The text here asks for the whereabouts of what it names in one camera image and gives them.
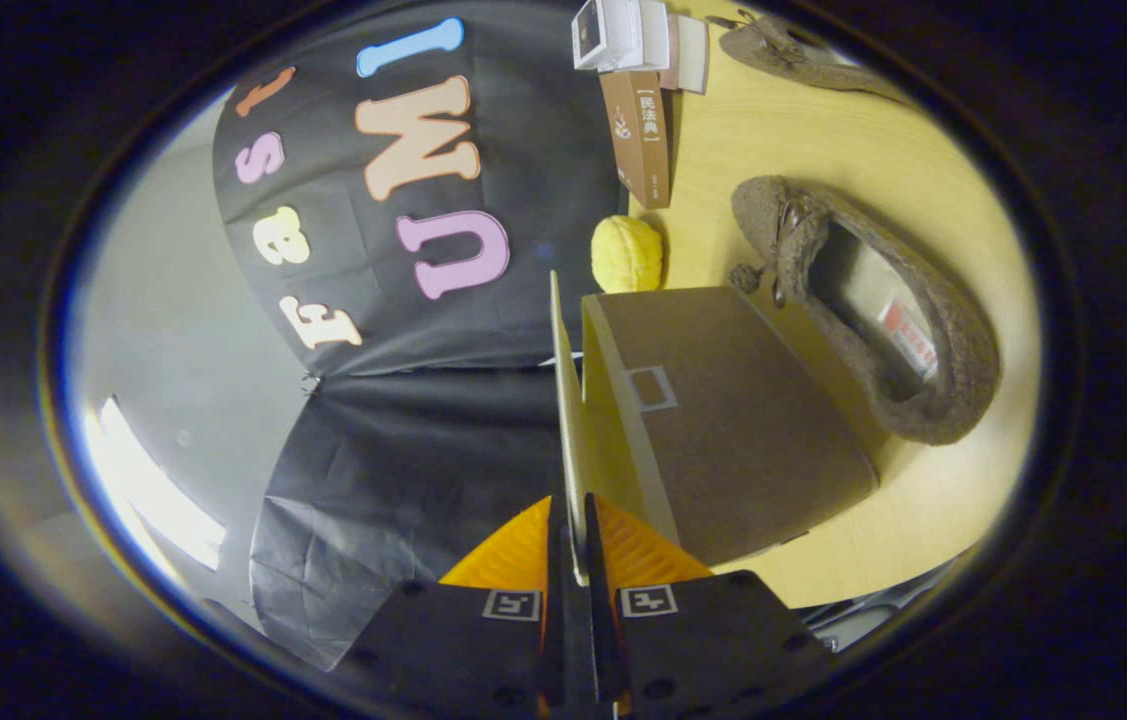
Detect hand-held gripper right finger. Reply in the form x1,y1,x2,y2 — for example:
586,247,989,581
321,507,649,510
583,493,836,720

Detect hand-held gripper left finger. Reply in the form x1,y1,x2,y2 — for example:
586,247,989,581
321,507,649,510
331,490,571,720

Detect tan fabric storage box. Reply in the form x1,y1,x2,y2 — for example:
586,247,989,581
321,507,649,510
550,270,879,586

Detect brown fuzzy slipper shoe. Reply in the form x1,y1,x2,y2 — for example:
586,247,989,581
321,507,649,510
731,175,1001,446
708,10,909,101

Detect yellow plush ball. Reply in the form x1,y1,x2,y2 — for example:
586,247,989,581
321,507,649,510
591,215,665,294

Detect brown hardcover book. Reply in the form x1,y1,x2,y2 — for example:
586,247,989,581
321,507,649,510
599,70,672,211

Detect pinkish brown book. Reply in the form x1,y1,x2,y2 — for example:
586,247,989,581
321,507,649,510
675,15,710,94

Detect white book with portrait cover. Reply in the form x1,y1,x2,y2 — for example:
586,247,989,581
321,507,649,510
571,0,646,71

